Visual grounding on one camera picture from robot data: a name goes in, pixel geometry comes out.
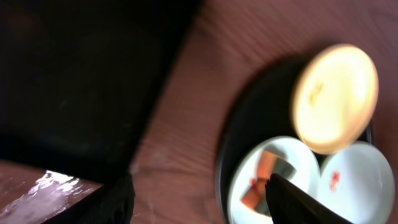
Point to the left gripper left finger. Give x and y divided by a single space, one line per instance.
113 203

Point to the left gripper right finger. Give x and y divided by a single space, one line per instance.
290 205

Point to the light blue plate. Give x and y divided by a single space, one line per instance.
306 176

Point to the orange green sponge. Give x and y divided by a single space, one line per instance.
255 197

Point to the yellow plate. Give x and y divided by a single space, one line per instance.
333 98

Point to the black rectangular tray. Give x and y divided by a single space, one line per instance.
79 79

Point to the light green plate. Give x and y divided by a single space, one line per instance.
357 184

